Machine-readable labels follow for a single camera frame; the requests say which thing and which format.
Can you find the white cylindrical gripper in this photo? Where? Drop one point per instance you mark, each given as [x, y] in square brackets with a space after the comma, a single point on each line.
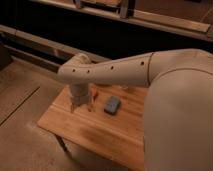
[79, 95]

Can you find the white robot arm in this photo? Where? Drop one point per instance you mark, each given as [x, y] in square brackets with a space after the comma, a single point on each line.
[178, 109]

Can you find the blue sponge block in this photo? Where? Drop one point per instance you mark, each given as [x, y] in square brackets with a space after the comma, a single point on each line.
[112, 105]

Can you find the wooden table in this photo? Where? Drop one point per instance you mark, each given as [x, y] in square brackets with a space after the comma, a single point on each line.
[117, 137]

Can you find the metal table leg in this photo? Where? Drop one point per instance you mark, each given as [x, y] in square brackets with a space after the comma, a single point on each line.
[62, 143]

